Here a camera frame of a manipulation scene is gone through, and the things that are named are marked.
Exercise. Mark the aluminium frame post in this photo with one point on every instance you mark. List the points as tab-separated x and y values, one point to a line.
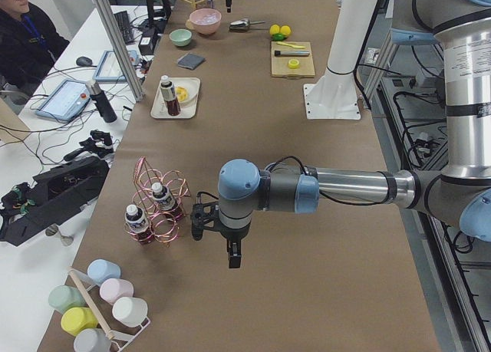
110	25

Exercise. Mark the grey cup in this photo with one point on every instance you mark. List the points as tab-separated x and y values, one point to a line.
92	340

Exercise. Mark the pink cup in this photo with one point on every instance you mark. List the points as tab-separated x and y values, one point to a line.
115	288

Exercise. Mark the green lime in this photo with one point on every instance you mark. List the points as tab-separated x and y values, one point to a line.
278	37

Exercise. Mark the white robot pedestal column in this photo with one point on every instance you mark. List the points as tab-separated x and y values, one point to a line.
334	95

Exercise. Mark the pink bowl with ice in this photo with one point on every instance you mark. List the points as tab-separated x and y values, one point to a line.
205	21

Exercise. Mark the black open case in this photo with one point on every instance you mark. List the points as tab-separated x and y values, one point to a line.
58	195

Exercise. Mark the grey computer mouse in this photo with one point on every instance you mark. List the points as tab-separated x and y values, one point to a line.
83	61

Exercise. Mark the brown sauce bottle on tray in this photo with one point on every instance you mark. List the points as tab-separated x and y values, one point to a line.
168	92

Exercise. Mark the green ceramic bowl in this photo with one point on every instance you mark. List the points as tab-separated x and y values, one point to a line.
180	37

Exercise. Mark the dark drink bottle rear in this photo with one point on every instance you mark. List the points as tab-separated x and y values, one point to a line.
164	199

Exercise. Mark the dark drink bottle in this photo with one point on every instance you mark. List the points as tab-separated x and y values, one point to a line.
164	199
138	226

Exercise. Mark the black silver tube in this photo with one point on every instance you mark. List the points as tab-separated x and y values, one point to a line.
281	53

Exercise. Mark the grey folded cloth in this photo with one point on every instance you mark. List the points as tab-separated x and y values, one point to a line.
190	61

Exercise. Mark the copper wire bottle rack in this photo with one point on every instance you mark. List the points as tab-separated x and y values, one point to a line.
165	228

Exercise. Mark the metal ice scoop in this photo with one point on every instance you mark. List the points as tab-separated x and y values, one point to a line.
243	25

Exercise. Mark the yellow plastic knife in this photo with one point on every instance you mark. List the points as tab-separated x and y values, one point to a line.
290	45

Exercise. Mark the white cup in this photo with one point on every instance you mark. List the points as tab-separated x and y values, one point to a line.
130	311

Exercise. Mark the yellow lemon half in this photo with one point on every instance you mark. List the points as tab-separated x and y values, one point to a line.
293	63

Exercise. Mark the green cup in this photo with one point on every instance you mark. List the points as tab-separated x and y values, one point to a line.
63	298

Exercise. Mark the dark drink bottle front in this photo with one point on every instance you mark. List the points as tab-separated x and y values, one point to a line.
138	226

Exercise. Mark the wooden cutting board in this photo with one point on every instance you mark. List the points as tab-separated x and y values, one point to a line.
279	65

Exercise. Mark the blue cup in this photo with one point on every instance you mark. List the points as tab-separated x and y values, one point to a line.
99	270

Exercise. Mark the black keyboard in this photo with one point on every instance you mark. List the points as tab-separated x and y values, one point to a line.
123	22

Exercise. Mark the blue teach pendant far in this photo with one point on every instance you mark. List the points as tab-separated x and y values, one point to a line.
108	69

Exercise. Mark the white plate with yellow donut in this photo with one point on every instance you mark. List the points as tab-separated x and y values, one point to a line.
186	94

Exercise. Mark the yellow cup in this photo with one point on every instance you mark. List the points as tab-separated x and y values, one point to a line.
77	319

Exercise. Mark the blue teach pendant near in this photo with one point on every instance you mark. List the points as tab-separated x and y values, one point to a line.
67	101

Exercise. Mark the cream plastic tray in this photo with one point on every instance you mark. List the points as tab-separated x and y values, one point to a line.
159	110

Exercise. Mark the person in black hoodie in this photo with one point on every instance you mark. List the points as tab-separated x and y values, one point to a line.
30	43

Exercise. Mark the black power adapter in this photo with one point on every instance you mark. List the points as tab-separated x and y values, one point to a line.
148	41

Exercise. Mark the black thermos bottle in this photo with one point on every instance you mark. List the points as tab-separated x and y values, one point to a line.
102	104

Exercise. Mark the blue teach pendant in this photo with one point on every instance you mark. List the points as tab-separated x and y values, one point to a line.
67	101
108	69

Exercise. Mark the black handheld gimbal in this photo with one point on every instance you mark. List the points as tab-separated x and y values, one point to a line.
99	143

